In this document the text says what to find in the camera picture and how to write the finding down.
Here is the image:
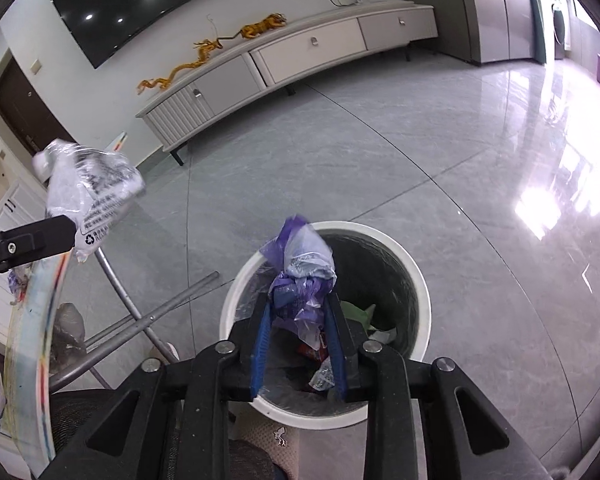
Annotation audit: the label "white trash bin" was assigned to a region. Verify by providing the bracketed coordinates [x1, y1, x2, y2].
[218, 220, 433, 430]

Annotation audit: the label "white built-in cabinet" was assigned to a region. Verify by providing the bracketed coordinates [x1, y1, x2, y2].
[0, 95, 51, 311]

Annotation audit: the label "grey refrigerator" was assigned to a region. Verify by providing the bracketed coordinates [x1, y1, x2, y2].
[452, 0, 546, 66]

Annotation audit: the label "white television console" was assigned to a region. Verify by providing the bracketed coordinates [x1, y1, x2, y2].
[134, 0, 439, 167]

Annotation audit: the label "grey metal table legs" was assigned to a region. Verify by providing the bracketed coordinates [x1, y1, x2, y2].
[47, 250, 221, 396]

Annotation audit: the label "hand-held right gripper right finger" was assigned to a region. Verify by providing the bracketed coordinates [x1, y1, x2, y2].
[325, 292, 551, 480]

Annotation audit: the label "white crumpled tissue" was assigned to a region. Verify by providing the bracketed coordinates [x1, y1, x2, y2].
[367, 327, 399, 345]

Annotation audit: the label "purple plastic wrapper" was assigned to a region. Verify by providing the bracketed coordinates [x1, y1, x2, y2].
[259, 214, 339, 349]

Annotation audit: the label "red snack bag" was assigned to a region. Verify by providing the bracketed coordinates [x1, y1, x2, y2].
[297, 332, 331, 362]

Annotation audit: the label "black wall television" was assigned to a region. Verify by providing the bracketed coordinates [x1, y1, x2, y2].
[45, 0, 302, 70]

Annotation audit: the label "golden dragon figurine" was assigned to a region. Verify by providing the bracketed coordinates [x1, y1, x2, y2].
[137, 61, 196, 95]
[193, 34, 241, 68]

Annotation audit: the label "golden tiger figurine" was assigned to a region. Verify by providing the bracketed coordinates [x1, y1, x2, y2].
[238, 12, 287, 40]

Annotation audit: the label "beige fabric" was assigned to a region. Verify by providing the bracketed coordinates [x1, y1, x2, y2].
[230, 409, 377, 480]

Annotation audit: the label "dark brown door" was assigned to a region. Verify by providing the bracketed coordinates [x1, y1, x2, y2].
[0, 54, 76, 159]

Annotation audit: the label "white printed plastic bag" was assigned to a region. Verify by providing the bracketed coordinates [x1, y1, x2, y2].
[32, 138, 147, 264]

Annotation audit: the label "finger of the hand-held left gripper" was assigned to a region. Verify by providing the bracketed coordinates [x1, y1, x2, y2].
[0, 213, 79, 279]

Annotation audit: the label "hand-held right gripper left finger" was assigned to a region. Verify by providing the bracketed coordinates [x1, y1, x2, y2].
[35, 292, 273, 480]

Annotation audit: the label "grey plastic bag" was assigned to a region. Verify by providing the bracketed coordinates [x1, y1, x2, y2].
[54, 302, 89, 367]

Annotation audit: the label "clear plastic wrapper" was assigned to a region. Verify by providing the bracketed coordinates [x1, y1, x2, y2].
[307, 357, 339, 394]

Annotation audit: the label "white washing machine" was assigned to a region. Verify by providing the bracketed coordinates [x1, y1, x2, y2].
[549, 0, 574, 61]

